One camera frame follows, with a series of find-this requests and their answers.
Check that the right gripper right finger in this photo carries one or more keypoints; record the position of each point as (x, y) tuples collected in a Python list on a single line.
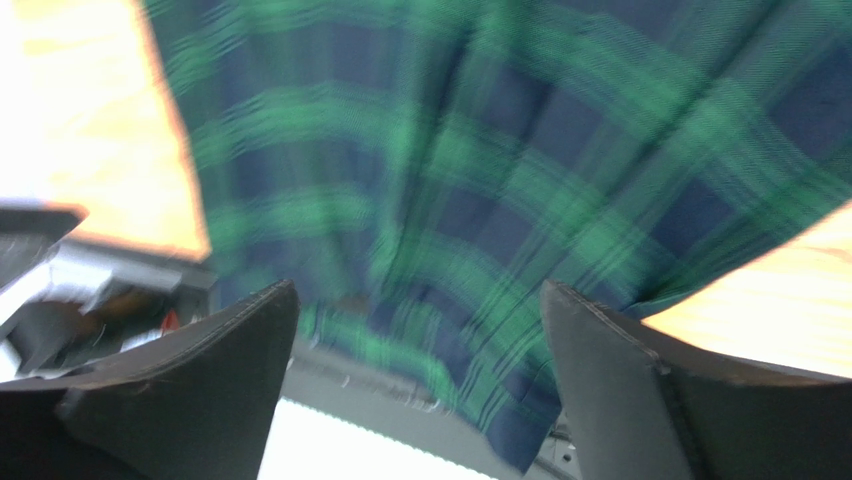
[(641, 404)]

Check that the green plaid skirt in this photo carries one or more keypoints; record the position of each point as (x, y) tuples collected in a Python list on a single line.
[(419, 168)]

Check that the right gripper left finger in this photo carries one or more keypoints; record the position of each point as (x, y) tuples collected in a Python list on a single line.
[(197, 403)]

